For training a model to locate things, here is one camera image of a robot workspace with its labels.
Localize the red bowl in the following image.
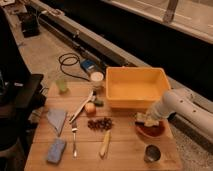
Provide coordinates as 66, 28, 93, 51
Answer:
135, 121, 165, 138

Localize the black white board eraser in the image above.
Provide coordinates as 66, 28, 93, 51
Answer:
135, 112, 146, 125

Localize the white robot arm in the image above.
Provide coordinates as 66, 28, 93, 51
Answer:
145, 88, 213, 138

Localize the small metal cup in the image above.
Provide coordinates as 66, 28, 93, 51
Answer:
144, 145, 161, 162

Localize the yellow plastic bin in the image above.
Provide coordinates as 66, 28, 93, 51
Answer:
105, 67, 171, 109

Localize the bunch of dark grapes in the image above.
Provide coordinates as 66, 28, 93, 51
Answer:
87, 117, 113, 131

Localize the small green object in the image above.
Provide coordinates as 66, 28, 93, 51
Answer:
92, 96, 104, 107

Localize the yellow onion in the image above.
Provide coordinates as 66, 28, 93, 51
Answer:
84, 102, 96, 115

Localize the white cylindrical container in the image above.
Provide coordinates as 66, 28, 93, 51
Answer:
90, 72, 104, 89

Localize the silver fork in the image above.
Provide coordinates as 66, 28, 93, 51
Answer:
72, 121, 78, 158

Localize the blue power device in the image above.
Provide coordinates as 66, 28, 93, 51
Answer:
80, 59, 98, 75

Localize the grey folded cloth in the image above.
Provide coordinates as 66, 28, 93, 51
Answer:
46, 109, 67, 136

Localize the green plastic cup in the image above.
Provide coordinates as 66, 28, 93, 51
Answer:
56, 78, 68, 93

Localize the blue sponge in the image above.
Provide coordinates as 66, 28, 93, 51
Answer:
46, 138, 66, 164

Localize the black side stand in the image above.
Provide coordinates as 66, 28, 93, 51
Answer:
0, 74, 46, 171

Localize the black box on floor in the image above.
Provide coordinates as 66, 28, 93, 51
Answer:
21, 13, 40, 38

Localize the white handled knife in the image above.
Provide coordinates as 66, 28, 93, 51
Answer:
69, 91, 93, 124

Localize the black cable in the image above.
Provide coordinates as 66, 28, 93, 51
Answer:
58, 52, 91, 83

